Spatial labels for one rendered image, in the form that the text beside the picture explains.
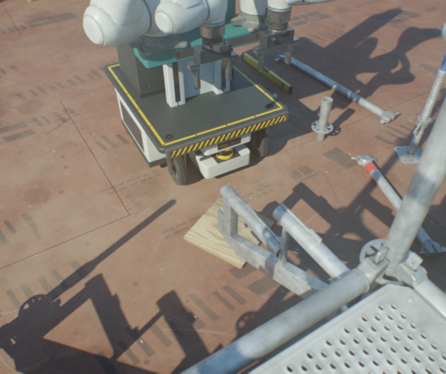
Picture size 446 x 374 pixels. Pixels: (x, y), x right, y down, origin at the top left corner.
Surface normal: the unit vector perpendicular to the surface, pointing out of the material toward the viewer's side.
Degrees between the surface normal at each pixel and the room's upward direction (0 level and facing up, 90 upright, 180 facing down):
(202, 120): 0
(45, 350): 0
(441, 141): 90
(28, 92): 0
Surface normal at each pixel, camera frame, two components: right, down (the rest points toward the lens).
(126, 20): 0.68, 0.55
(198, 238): 0.00, -0.73
